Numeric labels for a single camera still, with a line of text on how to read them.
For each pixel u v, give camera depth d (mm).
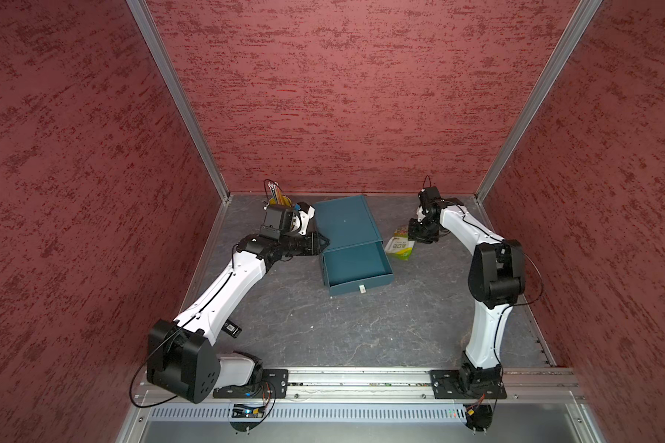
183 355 393
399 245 1002
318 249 721
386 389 742
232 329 810
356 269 794
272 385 751
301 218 692
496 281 542
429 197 807
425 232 843
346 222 836
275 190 1002
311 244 691
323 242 775
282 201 1043
